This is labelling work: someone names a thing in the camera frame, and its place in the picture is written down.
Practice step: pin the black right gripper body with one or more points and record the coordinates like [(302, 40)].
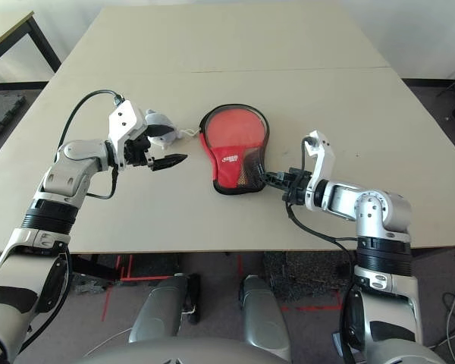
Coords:
[(297, 186)]

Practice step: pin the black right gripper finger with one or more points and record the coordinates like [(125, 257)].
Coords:
[(276, 182), (275, 175)]

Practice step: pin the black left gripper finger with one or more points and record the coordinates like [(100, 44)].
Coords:
[(170, 162), (159, 130)]

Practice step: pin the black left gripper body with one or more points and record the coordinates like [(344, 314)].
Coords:
[(136, 152)]

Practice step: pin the grey white plush toy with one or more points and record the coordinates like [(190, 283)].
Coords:
[(155, 117)]

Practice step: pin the red black paddle case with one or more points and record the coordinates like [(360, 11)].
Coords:
[(227, 163)]

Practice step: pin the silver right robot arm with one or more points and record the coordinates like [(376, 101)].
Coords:
[(379, 208)]

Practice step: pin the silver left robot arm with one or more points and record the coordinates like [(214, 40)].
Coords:
[(76, 151)]

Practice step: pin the silver robot right leg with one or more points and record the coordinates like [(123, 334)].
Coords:
[(261, 314)]

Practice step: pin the silver robot leg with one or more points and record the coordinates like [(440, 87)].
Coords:
[(159, 307), (261, 314)]

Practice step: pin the black foam floor mat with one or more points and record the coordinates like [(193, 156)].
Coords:
[(0, 113)]

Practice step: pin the silver robot left leg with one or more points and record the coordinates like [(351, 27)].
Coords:
[(159, 307)]

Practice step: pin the black framed side table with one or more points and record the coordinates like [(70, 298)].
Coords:
[(41, 41)]

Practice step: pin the red floor tape strip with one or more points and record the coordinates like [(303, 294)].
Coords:
[(107, 307)]

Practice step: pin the grey robot torso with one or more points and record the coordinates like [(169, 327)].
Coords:
[(212, 355)]

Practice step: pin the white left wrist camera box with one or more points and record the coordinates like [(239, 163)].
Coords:
[(125, 121)]

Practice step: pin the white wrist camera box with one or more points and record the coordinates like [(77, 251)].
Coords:
[(125, 121), (322, 151)]

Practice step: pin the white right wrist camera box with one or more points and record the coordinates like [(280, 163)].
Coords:
[(322, 151)]

